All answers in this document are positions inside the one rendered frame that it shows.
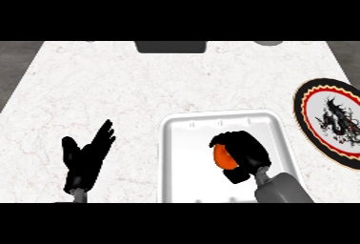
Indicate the dark grey appliance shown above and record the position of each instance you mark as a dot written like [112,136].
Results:
[170,46]

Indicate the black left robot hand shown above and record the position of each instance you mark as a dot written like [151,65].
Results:
[84,162]

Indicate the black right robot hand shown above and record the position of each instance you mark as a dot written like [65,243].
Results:
[248,152]

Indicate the white rectangular tray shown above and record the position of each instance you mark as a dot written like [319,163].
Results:
[196,152]

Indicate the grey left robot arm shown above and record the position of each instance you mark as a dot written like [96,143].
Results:
[80,195]

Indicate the orange squash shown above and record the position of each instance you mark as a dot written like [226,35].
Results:
[224,157]

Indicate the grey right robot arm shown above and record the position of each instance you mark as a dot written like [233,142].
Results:
[280,188]

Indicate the grey round object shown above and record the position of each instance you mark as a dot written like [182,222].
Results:
[267,43]

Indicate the dragon print plate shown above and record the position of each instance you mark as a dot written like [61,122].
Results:
[334,122]

